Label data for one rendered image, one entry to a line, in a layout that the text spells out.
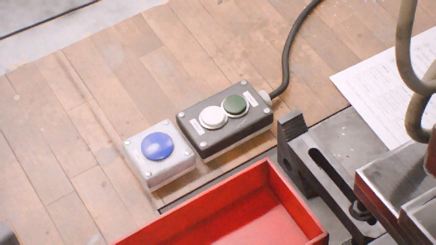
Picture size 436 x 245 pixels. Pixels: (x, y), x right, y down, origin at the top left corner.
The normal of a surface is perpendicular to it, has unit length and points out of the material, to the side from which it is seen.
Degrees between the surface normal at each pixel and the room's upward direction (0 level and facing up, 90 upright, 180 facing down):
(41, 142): 0
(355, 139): 0
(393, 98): 1
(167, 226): 90
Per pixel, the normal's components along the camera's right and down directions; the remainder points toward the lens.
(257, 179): 0.52, 0.68
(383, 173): -0.06, -0.58
